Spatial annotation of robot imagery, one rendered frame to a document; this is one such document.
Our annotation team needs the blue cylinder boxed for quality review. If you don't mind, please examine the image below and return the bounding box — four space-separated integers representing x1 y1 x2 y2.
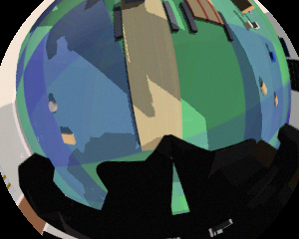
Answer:
269 52 276 63

